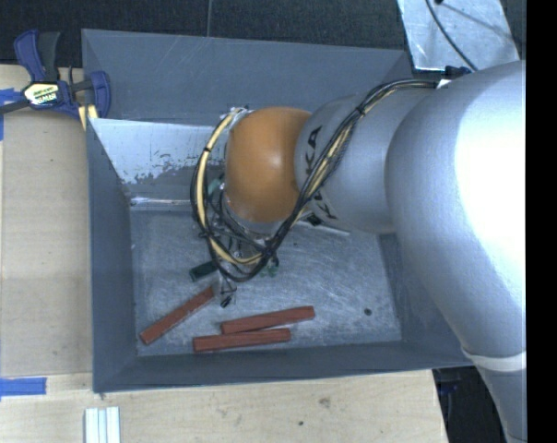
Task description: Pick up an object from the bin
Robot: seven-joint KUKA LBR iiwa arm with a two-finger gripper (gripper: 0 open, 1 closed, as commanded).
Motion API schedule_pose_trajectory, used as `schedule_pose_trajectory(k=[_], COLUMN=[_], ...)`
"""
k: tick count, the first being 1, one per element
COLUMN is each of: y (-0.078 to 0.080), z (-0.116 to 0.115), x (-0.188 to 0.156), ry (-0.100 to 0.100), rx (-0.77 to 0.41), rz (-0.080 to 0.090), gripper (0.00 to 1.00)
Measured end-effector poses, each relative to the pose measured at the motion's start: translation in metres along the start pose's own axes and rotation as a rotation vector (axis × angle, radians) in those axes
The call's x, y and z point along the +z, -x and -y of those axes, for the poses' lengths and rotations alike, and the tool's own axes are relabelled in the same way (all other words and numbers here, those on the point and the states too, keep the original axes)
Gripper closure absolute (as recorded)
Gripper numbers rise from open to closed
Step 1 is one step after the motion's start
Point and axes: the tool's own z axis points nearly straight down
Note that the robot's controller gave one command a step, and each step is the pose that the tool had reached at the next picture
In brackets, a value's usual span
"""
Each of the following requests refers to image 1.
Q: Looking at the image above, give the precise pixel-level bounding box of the red-brown flat block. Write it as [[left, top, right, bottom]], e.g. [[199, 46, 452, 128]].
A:
[[138, 285, 217, 346], [192, 328, 292, 353], [219, 305, 316, 336]]

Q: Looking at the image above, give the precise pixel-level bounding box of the grey metal bin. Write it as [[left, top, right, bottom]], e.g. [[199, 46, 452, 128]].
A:
[[80, 28, 474, 394]]

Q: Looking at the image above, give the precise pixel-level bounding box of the pale wood flat board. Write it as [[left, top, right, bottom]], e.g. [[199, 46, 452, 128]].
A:
[[0, 107, 95, 378]]

